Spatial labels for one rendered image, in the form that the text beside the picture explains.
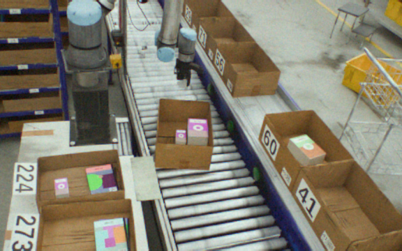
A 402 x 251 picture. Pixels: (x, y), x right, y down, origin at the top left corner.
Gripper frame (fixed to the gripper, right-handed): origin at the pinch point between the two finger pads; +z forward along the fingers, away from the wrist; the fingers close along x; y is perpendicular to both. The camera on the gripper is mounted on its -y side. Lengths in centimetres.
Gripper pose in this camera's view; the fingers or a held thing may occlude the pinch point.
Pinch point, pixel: (185, 88)
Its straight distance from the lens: 229.2
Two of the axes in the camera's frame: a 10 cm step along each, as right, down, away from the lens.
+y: -9.4, 1.1, -3.1
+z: -1.2, 7.7, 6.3
